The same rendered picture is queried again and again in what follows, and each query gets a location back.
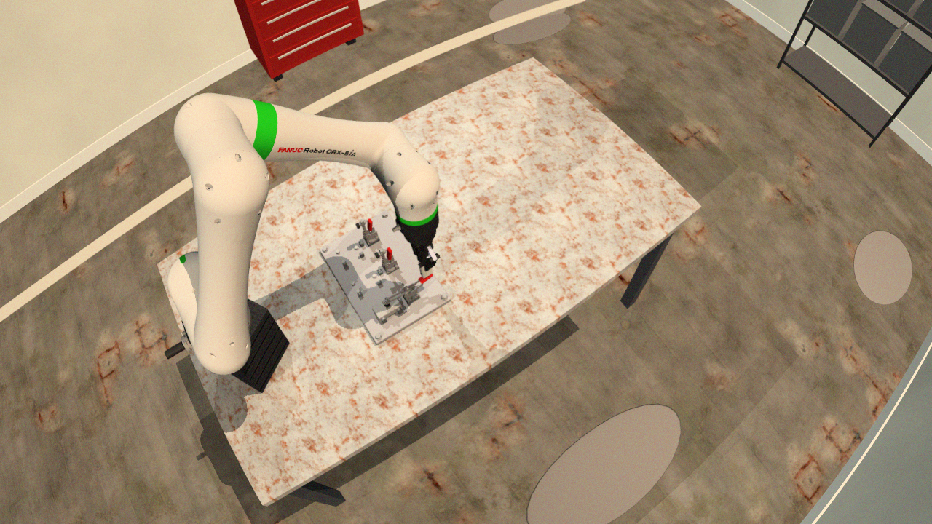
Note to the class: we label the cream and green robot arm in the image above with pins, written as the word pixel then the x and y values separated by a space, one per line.
pixel 226 141

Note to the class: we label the toggle clamp with red handle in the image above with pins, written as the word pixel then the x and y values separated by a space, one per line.
pixel 392 264

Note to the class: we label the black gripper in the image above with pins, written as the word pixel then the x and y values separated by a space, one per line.
pixel 428 258

